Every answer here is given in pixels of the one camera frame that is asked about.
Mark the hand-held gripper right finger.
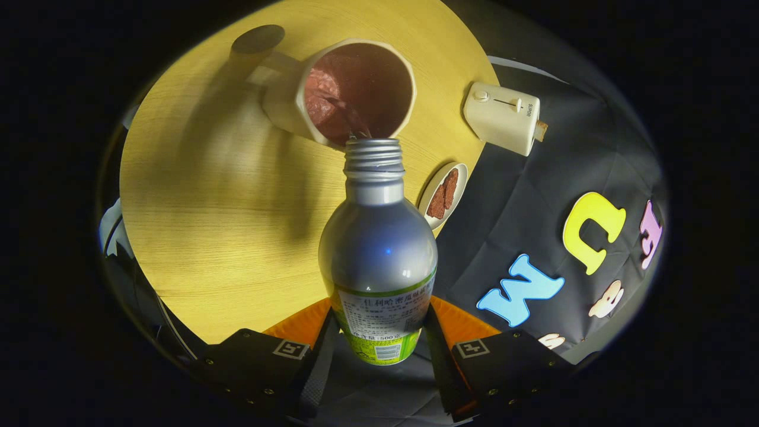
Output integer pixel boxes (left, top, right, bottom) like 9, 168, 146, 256
422, 295, 575, 423

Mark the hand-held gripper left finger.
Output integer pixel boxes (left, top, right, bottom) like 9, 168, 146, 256
190, 297, 341, 422

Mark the silver juice bottle green label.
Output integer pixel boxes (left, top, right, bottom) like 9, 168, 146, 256
318, 138, 439, 366

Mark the beige cup with wooden handle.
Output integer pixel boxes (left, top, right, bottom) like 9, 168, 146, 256
230, 25, 417, 149

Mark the brown bread slice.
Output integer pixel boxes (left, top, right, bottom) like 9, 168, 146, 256
426, 184, 447, 221
443, 168, 460, 210

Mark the wooden table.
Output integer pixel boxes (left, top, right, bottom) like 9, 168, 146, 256
119, 0, 500, 346

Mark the white round plate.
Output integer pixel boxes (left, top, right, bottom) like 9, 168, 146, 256
417, 162, 468, 231

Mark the cream toaster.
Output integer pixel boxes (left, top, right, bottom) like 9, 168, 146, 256
463, 81, 541, 157

